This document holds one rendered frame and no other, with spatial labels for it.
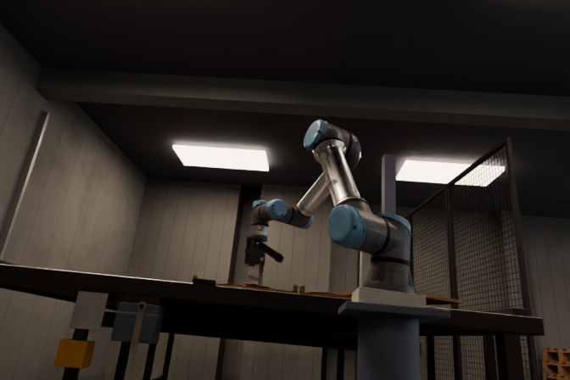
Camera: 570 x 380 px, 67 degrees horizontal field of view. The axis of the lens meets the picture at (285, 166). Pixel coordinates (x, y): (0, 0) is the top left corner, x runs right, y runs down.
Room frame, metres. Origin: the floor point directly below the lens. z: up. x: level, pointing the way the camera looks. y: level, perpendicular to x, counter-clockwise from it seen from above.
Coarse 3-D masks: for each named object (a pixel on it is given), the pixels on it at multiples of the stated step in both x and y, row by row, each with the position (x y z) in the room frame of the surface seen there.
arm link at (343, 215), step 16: (320, 128) 1.35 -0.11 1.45; (336, 128) 1.39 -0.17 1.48; (304, 144) 1.43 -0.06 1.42; (320, 144) 1.35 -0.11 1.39; (336, 144) 1.35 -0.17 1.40; (320, 160) 1.39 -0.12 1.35; (336, 160) 1.32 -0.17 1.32; (336, 176) 1.29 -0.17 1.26; (352, 176) 1.31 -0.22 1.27; (336, 192) 1.27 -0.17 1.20; (352, 192) 1.26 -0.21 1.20; (336, 208) 1.22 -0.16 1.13; (352, 208) 1.19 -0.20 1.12; (368, 208) 1.23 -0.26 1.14; (336, 224) 1.22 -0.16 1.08; (352, 224) 1.17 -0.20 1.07; (368, 224) 1.19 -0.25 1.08; (384, 224) 1.23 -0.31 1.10; (336, 240) 1.23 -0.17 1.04; (352, 240) 1.19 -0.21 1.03; (368, 240) 1.21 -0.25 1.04; (384, 240) 1.23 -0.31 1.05
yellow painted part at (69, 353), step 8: (80, 336) 1.56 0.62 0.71; (64, 344) 1.53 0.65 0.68; (72, 344) 1.53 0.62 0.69; (80, 344) 1.53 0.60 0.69; (88, 344) 1.54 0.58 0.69; (64, 352) 1.53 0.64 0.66; (72, 352) 1.53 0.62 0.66; (80, 352) 1.53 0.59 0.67; (88, 352) 1.56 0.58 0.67; (56, 360) 1.53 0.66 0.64; (64, 360) 1.53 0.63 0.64; (72, 360) 1.53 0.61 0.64; (80, 360) 1.53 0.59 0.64; (88, 360) 1.58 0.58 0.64
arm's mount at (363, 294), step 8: (360, 288) 1.23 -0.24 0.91; (368, 288) 1.23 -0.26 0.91; (376, 288) 1.23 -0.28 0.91; (352, 296) 1.39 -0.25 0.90; (360, 296) 1.23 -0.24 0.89; (368, 296) 1.23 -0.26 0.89; (376, 296) 1.23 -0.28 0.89; (384, 296) 1.22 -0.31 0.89; (392, 296) 1.22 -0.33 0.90; (400, 296) 1.22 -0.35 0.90; (408, 296) 1.22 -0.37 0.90; (416, 296) 1.22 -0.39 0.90; (424, 296) 1.22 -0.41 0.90; (384, 304) 1.22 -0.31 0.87; (392, 304) 1.22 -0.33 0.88; (400, 304) 1.22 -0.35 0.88; (408, 304) 1.22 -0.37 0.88; (416, 304) 1.22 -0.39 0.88; (424, 304) 1.22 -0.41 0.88
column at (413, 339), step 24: (360, 312) 1.27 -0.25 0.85; (384, 312) 1.19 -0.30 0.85; (408, 312) 1.18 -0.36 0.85; (432, 312) 1.17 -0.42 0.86; (360, 336) 1.29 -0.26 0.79; (384, 336) 1.23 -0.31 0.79; (408, 336) 1.24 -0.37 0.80; (360, 360) 1.29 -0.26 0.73; (384, 360) 1.23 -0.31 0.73; (408, 360) 1.23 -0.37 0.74
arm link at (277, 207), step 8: (272, 200) 1.67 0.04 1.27; (280, 200) 1.67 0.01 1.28; (264, 208) 1.70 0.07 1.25; (272, 208) 1.65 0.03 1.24; (280, 208) 1.67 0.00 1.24; (288, 208) 1.71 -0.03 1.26; (264, 216) 1.72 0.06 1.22; (272, 216) 1.68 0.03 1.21; (280, 216) 1.68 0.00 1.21; (288, 216) 1.72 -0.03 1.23
